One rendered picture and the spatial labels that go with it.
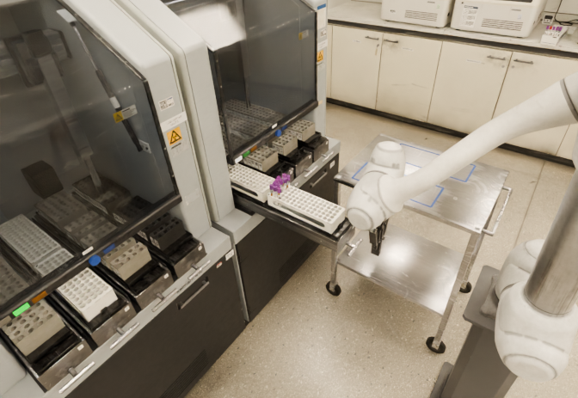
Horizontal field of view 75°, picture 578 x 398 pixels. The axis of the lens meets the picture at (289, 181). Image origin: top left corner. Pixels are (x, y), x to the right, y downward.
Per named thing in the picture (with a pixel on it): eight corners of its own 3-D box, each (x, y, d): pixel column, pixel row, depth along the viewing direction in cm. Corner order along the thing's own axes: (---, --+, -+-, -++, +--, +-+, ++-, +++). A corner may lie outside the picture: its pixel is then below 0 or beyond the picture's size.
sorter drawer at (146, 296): (40, 229, 156) (31, 212, 150) (72, 210, 164) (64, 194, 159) (150, 318, 120) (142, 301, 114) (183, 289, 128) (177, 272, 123)
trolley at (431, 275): (324, 291, 212) (327, 174, 163) (363, 242, 241) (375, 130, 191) (443, 359, 179) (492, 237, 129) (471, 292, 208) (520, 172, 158)
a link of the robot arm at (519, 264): (551, 286, 120) (581, 238, 107) (551, 333, 108) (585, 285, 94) (495, 268, 127) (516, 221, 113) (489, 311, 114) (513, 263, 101)
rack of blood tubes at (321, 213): (267, 206, 150) (266, 194, 147) (282, 193, 157) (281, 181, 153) (331, 236, 136) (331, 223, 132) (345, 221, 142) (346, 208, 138)
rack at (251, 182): (212, 180, 166) (210, 168, 162) (228, 169, 172) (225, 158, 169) (264, 205, 151) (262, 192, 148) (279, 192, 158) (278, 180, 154)
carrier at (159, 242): (182, 230, 139) (179, 218, 135) (186, 232, 138) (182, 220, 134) (156, 249, 132) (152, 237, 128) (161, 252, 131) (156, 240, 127)
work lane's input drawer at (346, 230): (205, 192, 171) (202, 175, 165) (227, 176, 179) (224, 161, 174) (347, 261, 135) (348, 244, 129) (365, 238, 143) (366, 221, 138)
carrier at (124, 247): (137, 247, 133) (132, 235, 129) (140, 250, 132) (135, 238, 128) (107, 269, 126) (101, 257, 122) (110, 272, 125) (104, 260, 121)
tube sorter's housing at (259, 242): (131, 248, 245) (8, -34, 148) (221, 183, 298) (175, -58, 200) (254, 335, 193) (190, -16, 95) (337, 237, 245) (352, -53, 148)
